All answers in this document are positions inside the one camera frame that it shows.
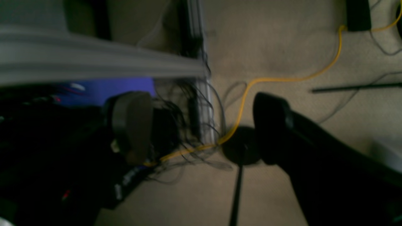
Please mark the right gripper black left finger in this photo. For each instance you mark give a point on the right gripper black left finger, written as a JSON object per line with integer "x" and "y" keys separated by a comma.
{"x": 56, "y": 162}

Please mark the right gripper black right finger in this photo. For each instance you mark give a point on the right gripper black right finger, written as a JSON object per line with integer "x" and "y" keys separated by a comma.
{"x": 335, "y": 185}

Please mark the blue box under table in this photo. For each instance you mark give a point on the blue box under table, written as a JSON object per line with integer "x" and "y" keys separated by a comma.
{"x": 80, "y": 93}

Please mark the black tripod stand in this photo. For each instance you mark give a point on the black tripod stand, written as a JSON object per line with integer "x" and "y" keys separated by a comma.
{"x": 357, "y": 87}

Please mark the black round stand base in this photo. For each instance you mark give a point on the black round stand base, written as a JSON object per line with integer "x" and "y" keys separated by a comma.
{"x": 241, "y": 149}

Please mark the grey aluminium frame beam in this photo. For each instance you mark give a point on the grey aluminium frame beam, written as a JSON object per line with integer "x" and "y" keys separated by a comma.
{"x": 30, "y": 55}

